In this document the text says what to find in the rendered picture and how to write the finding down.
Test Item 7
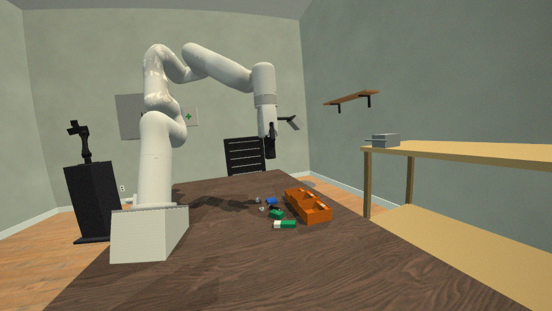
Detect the orange open-top bin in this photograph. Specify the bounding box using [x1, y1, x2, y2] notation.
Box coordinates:
[284, 187, 332, 226]

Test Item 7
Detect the blue rectangular block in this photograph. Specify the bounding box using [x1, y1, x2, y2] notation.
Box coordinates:
[266, 197, 278, 205]

